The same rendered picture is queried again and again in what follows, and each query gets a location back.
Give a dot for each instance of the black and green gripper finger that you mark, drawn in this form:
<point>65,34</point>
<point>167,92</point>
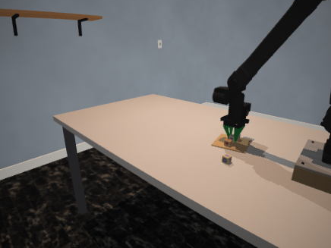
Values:
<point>228,130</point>
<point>237,132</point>

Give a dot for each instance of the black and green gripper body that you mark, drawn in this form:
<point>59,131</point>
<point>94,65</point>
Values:
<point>234,118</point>

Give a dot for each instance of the tan flat mat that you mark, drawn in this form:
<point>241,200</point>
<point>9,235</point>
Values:
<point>240,145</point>

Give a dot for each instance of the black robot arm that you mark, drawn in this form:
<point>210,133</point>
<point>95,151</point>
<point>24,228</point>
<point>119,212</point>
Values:
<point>290,21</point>

